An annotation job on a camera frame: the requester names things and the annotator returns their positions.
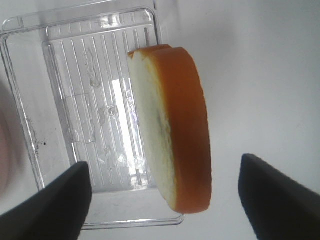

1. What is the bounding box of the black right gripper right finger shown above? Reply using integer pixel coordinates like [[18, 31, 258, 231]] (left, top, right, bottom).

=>
[[238, 153, 320, 240]]

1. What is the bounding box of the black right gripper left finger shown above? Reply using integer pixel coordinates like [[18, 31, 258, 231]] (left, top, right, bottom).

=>
[[0, 162, 92, 240]]

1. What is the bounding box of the right clear plastic tray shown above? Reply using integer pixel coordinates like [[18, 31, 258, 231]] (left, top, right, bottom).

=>
[[0, 0, 184, 230]]

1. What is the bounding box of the right bread slice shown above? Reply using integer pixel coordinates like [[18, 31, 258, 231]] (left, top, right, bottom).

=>
[[127, 44, 212, 214]]

